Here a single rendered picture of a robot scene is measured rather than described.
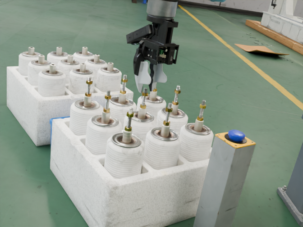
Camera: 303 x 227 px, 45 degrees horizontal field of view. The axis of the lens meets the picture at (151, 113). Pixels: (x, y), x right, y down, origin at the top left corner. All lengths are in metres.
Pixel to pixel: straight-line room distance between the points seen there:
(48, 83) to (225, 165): 0.72
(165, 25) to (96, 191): 0.45
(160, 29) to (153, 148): 0.30
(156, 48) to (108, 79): 0.53
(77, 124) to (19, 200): 0.26
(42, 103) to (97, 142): 0.38
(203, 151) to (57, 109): 0.57
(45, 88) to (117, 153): 0.54
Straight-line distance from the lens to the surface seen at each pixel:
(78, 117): 1.07
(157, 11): 0.94
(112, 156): 0.90
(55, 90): 1.34
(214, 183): 0.92
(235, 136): 0.87
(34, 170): 1.25
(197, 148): 1.02
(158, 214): 1.01
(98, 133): 0.97
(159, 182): 0.94
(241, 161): 0.89
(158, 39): 0.95
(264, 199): 1.31
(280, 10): 5.58
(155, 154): 0.96
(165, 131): 0.96
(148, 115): 1.08
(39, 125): 1.34
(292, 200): 1.30
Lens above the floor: 0.67
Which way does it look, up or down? 22 degrees down
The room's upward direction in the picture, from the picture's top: 9 degrees clockwise
